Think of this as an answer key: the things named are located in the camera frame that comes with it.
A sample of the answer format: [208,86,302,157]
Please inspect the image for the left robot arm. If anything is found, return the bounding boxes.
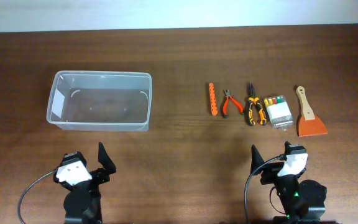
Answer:
[53,142,116,224]

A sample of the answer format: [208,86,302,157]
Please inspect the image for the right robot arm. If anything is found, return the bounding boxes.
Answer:
[244,141,328,223]

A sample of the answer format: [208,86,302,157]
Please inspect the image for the clear screwdriver bit case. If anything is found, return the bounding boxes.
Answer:
[264,95,294,129]

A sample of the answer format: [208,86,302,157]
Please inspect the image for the orange perforated strip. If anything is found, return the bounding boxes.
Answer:
[208,83,218,116]

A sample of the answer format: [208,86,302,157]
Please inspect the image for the orange black long-nose pliers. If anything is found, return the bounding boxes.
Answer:
[244,83,267,126]

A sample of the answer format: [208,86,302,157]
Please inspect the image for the clear plastic container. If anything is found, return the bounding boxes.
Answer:
[46,70,152,131]

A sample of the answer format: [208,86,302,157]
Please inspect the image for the small red-handled pliers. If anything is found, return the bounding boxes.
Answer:
[221,89,244,118]

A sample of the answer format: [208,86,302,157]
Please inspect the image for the wooden-handled orange scraper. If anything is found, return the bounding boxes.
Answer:
[295,86,328,137]

